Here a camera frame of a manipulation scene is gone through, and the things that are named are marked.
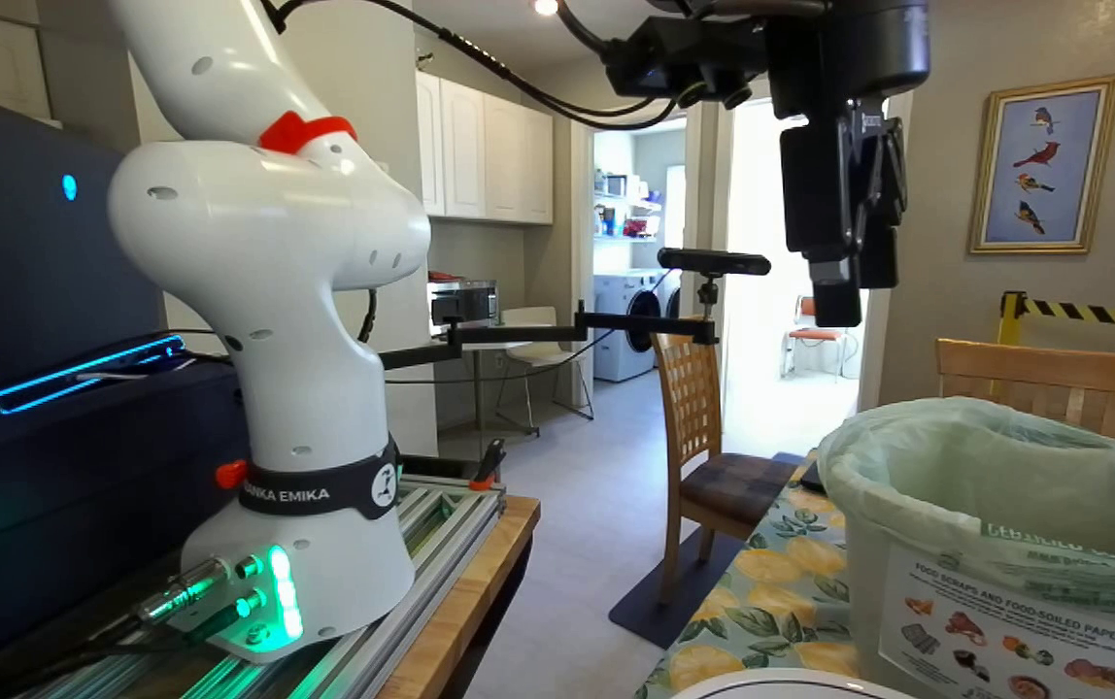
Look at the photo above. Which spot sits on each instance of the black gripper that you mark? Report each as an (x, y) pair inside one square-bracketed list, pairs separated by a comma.
[(840, 80)]

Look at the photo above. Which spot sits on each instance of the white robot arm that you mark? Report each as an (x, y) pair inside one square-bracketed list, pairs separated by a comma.
[(295, 324)]

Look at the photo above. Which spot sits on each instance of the orange chair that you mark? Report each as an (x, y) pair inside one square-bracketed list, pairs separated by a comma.
[(822, 342)]

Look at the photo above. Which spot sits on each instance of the framed bird picture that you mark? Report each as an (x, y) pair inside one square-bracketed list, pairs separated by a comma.
[(1041, 170)]

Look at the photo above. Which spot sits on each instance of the lattice back wooden chair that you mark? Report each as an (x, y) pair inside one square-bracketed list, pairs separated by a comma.
[(690, 391)]

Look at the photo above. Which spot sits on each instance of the wooden crate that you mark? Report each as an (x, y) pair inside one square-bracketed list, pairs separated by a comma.
[(1045, 382)]

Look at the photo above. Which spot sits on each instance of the white washing machine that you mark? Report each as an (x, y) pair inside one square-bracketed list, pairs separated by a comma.
[(636, 317)]

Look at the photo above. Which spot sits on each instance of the yellow black caution tape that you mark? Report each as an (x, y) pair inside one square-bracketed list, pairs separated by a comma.
[(1099, 311)]

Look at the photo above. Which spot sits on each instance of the plaid seat cushion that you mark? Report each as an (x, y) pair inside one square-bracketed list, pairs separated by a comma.
[(734, 485)]

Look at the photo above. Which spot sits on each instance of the white compost bin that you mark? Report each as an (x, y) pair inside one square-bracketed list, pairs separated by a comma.
[(868, 570)]

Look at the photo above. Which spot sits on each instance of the white chair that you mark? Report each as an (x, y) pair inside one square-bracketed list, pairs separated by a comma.
[(543, 355)]

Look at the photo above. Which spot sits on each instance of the lemon print tablecloth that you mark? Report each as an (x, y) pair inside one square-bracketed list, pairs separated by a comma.
[(763, 594)]

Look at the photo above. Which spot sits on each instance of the dark blue floor mat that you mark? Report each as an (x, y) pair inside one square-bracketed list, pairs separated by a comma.
[(673, 594)]

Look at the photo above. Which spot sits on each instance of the small black appliance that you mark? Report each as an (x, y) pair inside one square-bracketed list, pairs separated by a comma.
[(465, 305)]

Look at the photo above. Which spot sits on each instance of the round ceiling light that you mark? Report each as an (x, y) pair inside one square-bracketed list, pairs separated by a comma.
[(545, 5)]

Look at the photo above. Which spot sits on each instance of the white herb print plate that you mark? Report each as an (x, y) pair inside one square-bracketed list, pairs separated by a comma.
[(790, 685)]

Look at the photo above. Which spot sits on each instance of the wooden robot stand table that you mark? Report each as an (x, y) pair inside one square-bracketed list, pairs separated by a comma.
[(479, 594)]

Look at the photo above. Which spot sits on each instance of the black equipment case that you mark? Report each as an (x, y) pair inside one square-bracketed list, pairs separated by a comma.
[(62, 505)]

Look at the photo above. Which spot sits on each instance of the black bar camera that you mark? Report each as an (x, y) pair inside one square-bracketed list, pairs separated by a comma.
[(711, 260)]

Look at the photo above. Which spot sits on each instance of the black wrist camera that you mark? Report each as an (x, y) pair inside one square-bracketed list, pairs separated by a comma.
[(692, 60)]

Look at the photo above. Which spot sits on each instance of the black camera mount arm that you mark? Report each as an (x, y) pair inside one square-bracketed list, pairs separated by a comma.
[(519, 334)]

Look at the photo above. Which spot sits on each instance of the white wall cabinets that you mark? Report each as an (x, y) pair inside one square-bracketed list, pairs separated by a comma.
[(482, 149)]

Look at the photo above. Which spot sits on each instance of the aluminium base plate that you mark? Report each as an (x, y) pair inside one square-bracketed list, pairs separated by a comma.
[(426, 544)]

